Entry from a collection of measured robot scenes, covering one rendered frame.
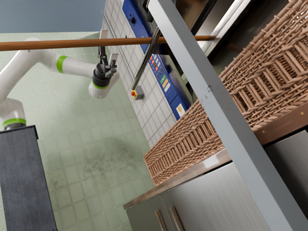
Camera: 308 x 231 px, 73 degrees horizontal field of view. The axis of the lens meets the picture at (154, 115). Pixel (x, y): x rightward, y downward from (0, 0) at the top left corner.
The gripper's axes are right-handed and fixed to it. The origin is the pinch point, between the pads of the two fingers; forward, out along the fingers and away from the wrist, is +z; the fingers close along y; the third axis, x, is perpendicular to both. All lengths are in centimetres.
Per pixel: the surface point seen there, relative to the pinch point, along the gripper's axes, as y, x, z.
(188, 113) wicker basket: 47, -6, 18
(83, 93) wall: -55, -12, -123
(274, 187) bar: 70, 3, 40
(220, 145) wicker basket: 60, -6, 23
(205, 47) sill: 3, -56, -3
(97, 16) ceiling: -194, -71, -144
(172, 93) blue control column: 6, -53, -45
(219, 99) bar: 54, 4, 40
